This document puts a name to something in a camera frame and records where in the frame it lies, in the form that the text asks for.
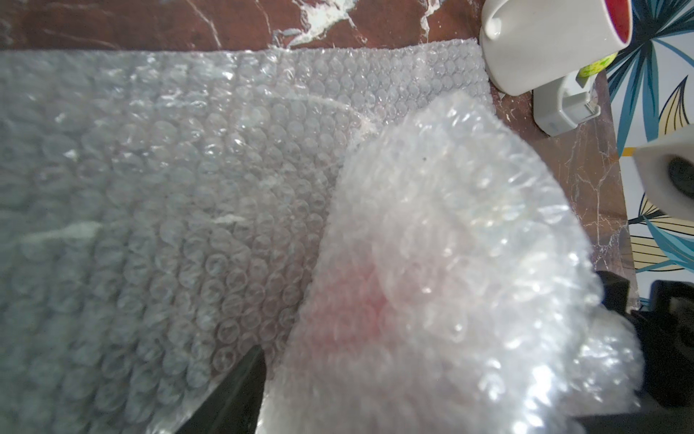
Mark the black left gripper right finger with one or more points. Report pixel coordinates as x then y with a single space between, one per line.
673 421

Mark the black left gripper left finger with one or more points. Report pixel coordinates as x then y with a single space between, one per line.
234 406

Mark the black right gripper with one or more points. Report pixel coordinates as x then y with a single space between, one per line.
665 332

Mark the green patterned tape roll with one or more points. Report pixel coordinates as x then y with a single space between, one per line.
595 68

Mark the white mug red inside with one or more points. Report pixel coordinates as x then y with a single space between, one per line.
529 43

